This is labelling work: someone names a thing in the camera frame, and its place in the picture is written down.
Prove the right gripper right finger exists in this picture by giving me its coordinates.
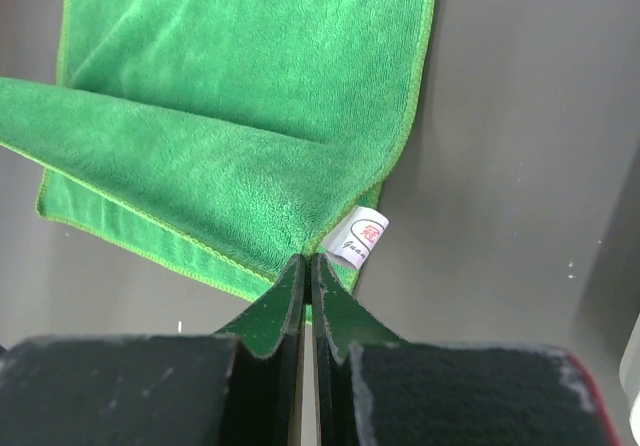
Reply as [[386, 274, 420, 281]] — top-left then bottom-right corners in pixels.
[[310, 253, 405, 445]]

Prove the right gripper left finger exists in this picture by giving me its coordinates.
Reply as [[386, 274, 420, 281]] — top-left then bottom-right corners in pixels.
[[218, 254, 306, 445]]

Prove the green towel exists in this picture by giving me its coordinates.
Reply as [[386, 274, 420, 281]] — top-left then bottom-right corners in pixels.
[[1, 0, 435, 300]]

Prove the white plastic tray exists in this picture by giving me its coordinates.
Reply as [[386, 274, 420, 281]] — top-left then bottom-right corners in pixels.
[[619, 317, 640, 444]]

